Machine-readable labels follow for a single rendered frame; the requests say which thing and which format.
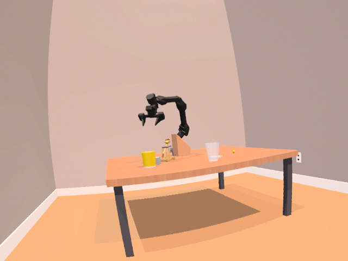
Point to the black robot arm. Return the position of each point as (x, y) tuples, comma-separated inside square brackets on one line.
[(181, 106)]

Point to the yellow mug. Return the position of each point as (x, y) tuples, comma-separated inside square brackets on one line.
[(148, 159)]

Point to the white cube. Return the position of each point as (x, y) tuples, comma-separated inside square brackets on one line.
[(158, 161)]

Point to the clear plastic cup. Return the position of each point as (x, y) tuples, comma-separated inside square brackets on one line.
[(212, 151)]

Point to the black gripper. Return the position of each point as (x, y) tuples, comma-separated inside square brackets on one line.
[(159, 116)]

